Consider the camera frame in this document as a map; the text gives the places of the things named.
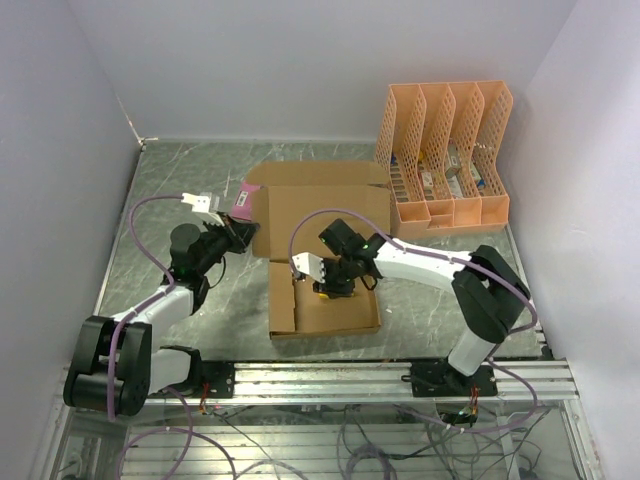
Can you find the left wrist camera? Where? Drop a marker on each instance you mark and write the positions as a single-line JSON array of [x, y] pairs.
[[204, 206]]

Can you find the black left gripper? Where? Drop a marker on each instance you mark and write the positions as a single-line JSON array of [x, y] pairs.
[[239, 234]]

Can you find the brown cardboard box sheet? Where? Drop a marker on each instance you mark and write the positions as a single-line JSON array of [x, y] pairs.
[[293, 203]]

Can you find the aluminium frame rail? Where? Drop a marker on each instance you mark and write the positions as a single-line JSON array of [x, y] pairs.
[[336, 421]]

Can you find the orange plastic file rack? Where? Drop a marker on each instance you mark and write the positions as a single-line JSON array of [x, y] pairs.
[[439, 143]]

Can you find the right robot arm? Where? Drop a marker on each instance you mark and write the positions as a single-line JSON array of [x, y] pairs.
[[490, 296]]

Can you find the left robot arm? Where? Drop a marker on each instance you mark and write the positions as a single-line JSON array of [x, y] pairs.
[[120, 360]]

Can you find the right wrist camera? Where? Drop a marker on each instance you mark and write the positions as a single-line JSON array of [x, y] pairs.
[[311, 265]]

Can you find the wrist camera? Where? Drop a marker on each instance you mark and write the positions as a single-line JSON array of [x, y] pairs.
[[204, 206], [311, 265]]

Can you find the pink book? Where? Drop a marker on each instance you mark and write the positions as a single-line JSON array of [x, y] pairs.
[[242, 207]]

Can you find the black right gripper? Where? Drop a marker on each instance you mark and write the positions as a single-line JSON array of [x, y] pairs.
[[329, 287]]

